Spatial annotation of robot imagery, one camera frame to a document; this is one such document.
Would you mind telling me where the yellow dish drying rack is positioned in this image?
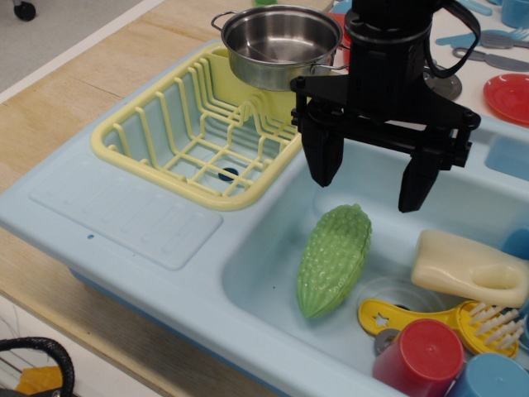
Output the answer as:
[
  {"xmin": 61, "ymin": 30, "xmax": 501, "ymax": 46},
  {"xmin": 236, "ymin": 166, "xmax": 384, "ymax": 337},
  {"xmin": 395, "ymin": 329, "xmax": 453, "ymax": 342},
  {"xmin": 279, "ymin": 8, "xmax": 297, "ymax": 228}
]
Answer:
[{"xmin": 91, "ymin": 42, "xmax": 301, "ymax": 211}]

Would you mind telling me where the green bumpy squash toy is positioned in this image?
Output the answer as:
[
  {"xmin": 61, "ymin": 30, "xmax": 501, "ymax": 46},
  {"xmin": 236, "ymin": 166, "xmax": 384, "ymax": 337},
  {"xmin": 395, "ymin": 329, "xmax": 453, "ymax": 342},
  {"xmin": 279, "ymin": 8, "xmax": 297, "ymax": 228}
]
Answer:
[{"xmin": 296, "ymin": 203, "xmax": 372, "ymax": 318}]

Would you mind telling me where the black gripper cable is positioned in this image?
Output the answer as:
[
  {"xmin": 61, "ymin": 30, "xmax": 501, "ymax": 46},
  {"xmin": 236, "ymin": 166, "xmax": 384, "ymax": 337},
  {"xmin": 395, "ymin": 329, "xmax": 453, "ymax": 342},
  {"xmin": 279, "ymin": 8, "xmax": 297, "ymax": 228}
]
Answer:
[{"xmin": 423, "ymin": 0, "xmax": 482, "ymax": 79}]

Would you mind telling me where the grey toy faucet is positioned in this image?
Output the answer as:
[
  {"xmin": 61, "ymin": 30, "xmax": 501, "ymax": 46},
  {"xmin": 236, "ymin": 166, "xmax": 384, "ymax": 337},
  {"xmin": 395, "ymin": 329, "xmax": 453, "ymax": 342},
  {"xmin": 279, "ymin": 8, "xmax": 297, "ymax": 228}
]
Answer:
[{"xmin": 423, "ymin": 67, "xmax": 463, "ymax": 101}]

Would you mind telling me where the blue cup in sink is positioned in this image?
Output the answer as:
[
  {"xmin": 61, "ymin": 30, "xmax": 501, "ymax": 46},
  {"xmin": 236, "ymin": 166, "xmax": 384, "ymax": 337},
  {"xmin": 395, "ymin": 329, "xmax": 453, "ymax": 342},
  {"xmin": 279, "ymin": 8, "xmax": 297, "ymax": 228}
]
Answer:
[{"xmin": 447, "ymin": 353, "xmax": 528, "ymax": 397}]

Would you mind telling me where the red plate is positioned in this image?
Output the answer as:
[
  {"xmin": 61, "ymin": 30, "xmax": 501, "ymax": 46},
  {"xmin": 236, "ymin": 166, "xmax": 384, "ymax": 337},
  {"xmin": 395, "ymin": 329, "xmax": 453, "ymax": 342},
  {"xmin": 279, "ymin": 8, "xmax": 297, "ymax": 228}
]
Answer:
[{"xmin": 483, "ymin": 74, "xmax": 528, "ymax": 127}]

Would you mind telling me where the grey toy knife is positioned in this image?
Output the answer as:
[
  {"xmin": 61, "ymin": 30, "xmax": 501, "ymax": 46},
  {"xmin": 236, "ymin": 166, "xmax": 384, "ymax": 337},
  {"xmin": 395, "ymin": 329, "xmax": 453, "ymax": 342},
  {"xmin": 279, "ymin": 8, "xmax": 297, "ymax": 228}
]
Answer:
[{"xmin": 452, "ymin": 47, "xmax": 529, "ymax": 73}]

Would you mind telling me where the black caster wheel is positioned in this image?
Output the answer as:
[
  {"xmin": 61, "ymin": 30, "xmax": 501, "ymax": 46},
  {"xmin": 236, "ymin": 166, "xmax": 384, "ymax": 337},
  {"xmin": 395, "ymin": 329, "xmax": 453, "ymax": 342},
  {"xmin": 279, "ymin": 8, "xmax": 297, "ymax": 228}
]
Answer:
[{"xmin": 12, "ymin": 0, "xmax": 36, "ymax": 22}]

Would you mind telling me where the blue toy utensil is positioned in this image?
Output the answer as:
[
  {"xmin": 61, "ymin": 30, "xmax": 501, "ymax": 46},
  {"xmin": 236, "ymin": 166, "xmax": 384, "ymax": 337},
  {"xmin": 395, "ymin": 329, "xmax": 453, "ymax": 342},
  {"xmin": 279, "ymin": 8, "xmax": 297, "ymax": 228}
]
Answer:
[{"xmin": 435, "ymin": 29, "xmax": 510, "ymax": 46}]

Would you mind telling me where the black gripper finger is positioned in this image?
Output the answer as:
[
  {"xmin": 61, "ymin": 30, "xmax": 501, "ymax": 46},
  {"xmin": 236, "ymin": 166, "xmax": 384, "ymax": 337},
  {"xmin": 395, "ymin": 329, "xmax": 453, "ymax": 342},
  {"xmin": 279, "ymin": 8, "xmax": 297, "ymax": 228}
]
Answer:
[
  {"xmin": 398, "ymin": 153, "xmax": 441, "ymax": 213},
  {"xmin": 300, "ymin": 121, "xmax": 344, "ymax": 187}
]

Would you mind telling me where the red cup in sink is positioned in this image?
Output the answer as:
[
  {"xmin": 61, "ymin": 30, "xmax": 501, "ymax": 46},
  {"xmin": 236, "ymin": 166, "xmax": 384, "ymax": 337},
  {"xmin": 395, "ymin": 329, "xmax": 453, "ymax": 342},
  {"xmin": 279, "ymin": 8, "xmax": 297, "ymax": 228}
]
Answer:
[{"xmin": 372, "ymin": 319, "xmax": 464, "ymax": 396}]

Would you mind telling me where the blue plate behind pot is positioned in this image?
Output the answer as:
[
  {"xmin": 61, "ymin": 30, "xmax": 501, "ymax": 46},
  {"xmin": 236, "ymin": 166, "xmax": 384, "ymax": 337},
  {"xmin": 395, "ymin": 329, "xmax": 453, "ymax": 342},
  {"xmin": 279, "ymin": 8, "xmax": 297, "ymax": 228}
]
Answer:
[{"xmin": 330, "ymin": 0, "xmax": 352, "ymax": 14}]

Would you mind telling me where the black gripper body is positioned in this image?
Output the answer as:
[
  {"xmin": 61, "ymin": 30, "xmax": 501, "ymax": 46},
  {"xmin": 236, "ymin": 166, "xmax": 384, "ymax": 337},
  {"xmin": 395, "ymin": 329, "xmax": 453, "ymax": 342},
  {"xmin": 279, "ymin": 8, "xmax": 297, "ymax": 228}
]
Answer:
[{"xmin": 290, "ymin": 7, "xmax": 481, "ymax": 168}]

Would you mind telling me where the black cable loop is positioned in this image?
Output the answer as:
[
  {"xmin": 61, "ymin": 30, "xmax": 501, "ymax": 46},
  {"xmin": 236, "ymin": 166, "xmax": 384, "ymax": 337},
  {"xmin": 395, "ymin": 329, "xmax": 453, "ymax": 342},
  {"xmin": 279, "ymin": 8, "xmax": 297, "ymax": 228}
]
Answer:
[{"xmin": 0, "ymin": 337, "xmax": 75, "ymax": 397}]

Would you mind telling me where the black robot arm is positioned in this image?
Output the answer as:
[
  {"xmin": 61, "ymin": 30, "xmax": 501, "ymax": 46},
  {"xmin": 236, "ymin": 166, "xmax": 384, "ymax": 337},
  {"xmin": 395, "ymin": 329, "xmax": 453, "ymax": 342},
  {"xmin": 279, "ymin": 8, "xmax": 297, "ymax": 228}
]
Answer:
[{"xmin": 290, "ymin": 1, "xmax": 480, "ymax": 213}]

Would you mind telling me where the blue cup top right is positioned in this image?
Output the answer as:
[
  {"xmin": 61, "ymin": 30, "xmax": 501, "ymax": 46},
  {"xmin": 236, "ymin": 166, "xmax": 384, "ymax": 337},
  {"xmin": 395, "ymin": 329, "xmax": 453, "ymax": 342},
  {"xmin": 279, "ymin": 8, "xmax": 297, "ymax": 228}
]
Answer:
[{"xmin": 501, "ymin": 0, "xmax": 529, "ymax": 28}]

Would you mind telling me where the blue cup right edge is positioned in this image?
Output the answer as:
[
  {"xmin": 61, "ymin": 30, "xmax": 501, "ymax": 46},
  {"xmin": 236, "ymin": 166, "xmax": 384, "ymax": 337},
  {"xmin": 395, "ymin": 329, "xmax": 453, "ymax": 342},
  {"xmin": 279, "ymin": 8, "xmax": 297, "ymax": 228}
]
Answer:
[{"xmin": 501, "ymin": 227, "xmax": 529, "ymax": 261}]

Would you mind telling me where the stainless steel pot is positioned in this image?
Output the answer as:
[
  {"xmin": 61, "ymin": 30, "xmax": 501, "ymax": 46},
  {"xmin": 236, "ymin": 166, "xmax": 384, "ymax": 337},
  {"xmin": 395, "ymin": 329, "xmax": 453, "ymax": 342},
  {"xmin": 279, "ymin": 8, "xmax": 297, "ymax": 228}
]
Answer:
[{"xmin": 211, "ymin": 5, "xmax": 344, "ymax": 91}]

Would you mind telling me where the grey toy spatula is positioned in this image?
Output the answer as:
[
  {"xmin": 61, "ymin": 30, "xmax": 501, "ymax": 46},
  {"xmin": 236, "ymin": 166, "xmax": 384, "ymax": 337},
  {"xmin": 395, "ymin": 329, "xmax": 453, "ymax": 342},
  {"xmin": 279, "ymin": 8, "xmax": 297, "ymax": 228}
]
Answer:
[{"xmin": 480, "ymin": 32, "xmax": 529, "ymax": 49}]

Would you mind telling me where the yellow dish brush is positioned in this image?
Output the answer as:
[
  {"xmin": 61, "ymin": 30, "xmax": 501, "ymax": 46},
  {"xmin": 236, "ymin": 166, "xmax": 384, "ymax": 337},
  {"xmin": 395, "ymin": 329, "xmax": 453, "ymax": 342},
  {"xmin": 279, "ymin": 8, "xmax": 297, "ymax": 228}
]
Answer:
[{"xmin": 357, "ymin": 299, "xmax": 526, "ymax": 358}]

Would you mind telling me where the cream plastic bottle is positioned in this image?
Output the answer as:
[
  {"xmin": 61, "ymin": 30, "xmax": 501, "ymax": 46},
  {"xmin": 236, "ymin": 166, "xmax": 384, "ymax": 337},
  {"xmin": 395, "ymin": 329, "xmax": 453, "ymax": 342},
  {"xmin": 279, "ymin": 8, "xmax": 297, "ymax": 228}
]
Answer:
[{"xmin": 411, "ymin": 230, "xmax": 528, "ymax": 309}]

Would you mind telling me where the yellow tape piece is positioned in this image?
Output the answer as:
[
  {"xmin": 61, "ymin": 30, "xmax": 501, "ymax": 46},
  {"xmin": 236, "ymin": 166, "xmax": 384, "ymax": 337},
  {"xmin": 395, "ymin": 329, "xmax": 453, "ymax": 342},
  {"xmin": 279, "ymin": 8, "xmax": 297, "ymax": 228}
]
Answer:
[{"xmin": 15, "ymin": 366, "xmax": 63, "ymax": 395}]

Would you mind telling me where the light blue toy sink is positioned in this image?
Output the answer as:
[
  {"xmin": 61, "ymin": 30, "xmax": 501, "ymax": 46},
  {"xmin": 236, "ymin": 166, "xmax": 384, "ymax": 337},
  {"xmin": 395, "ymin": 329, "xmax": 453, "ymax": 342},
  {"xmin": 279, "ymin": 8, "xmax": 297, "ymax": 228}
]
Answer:
[{"xmin": 1, "ymin": 117, "xmax": 528, "ymax": 396}]

